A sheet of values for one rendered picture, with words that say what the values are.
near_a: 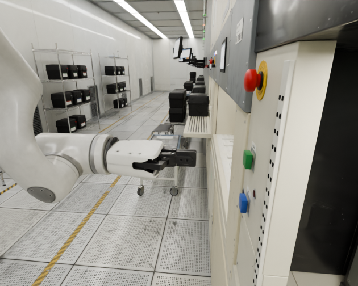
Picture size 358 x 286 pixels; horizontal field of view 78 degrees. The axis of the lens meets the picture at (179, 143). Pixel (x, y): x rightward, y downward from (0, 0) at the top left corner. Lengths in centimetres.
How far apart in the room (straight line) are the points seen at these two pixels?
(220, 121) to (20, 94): 158
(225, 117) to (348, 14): 168
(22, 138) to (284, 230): 42
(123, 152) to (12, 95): 20
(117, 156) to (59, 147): 12
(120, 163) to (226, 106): 149
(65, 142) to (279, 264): 43
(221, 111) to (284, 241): 153
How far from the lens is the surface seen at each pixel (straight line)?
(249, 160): 45
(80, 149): 47
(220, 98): 183
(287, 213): 36
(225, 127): 188
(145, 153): 42
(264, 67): 42
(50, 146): 50
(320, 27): 24
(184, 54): 494
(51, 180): 43
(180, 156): 44
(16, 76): 45
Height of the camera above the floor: 137
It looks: 19 degrees down
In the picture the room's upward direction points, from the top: straight up
